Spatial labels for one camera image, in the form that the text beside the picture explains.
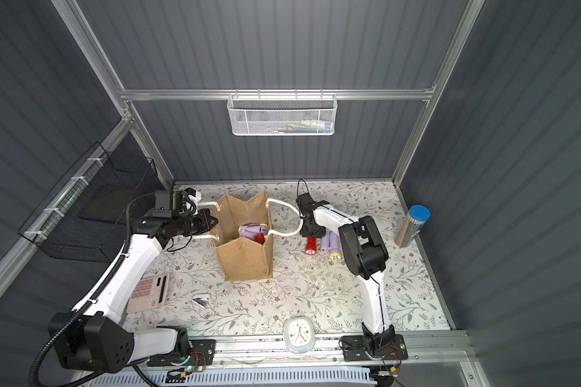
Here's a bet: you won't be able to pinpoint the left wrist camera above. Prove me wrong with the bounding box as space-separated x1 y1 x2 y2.
182 187 202 210

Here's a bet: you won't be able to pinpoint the brown burlap tote bag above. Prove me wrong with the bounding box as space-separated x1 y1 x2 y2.
207 191 303 282

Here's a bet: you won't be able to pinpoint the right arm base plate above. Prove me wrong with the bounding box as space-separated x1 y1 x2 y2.
338 334 408 362

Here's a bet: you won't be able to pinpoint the markers in white basket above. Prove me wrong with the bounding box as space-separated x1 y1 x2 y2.
271 119 334 135

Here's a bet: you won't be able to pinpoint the floral table mat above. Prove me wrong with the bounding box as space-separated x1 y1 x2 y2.
124 182 450 336

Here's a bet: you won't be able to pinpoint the steel bottle blue cap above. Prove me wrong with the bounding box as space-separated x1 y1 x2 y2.
395 205 431 248

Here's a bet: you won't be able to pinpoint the black wire basket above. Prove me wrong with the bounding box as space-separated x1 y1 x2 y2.
18 143 163 263

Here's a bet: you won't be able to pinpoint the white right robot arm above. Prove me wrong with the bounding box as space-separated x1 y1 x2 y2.
296 193 395 356

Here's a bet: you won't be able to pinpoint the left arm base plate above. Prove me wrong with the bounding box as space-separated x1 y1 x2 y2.
146 340 217 368

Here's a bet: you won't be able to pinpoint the white wire mesh basket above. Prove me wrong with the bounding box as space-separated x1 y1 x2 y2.
227 93 338 136

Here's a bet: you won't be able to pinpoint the purple flashlight row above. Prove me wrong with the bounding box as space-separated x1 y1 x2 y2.
320 230 331 253

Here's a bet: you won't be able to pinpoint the purple flashlight small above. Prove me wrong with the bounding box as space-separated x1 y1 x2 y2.
329 232 342 260

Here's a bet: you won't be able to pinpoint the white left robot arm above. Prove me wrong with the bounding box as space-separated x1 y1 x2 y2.
28 188 218 386

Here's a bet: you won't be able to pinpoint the mint green alarm clock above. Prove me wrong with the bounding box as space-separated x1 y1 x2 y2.
283 316 316 354

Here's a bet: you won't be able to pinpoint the red flashlight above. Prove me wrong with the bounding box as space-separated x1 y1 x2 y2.
305 237 317 256
254 234 266 244

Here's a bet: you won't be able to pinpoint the white vented strip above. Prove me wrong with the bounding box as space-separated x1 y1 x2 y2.
89 369 379 387

